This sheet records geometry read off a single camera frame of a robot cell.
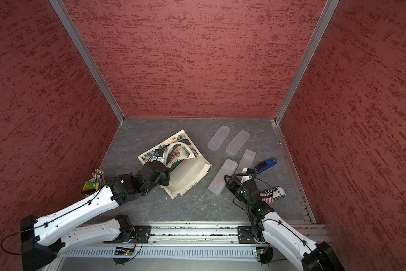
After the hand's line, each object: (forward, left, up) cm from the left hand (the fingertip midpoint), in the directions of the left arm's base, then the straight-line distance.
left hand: (167, 173), depth 75 cm
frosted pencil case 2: (+34, -26, -17) cm, 46 cm away
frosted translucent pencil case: (+30, -38, -17) cm, 52 cm away
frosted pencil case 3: (+7, -30, -8) cm, 31 cm away
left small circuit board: (-28, +18, -19) cm, 38 cm away
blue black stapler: (+13, -52, -15) cm, 55 cm away
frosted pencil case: (+16, -42, -16) cm, 48 cm away
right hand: (+1, -27, -10) cm, 29 cm away
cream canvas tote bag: (+14, -4, +1) cm, 15 cm away
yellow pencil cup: (-4, +33, -4) cm, 34 cm away
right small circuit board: (-28, -42, -18) cm, 53 cm away
